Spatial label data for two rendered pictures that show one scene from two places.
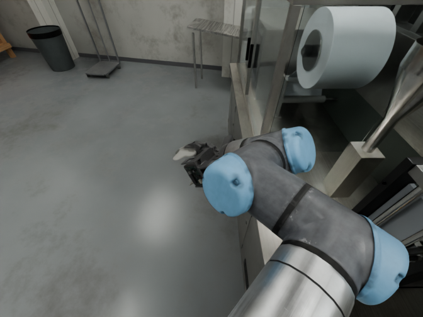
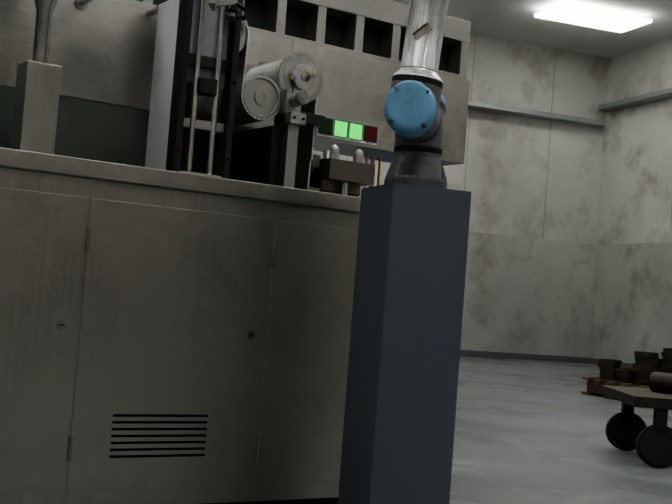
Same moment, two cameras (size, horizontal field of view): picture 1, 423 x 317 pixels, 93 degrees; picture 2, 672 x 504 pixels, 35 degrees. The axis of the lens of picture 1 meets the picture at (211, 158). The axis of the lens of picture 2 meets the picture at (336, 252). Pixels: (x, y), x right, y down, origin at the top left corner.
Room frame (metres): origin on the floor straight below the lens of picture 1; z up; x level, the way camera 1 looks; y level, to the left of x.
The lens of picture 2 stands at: (1.36, 2.18, 0.63)
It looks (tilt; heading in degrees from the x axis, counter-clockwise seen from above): 2 degrees up; 237
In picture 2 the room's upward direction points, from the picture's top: 4 degrees clockwise
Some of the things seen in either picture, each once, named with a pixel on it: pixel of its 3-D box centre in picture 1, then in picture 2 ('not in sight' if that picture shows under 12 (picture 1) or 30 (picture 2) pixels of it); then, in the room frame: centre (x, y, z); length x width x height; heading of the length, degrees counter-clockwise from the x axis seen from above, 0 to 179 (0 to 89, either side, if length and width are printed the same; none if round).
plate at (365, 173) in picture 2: not in sight; (316, 175); (-0.36, -0.65, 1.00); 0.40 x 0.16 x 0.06; 91
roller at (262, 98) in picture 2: not in sight; (241, 101); (-0.06, -0.61, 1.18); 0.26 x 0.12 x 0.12; 91
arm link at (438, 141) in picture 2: not in sight; (419, 120); (-0.17, 0.11, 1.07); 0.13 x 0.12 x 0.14; 46
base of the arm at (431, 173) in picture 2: not in sight; (416, 169); (-0.17, 0.11, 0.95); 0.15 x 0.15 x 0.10
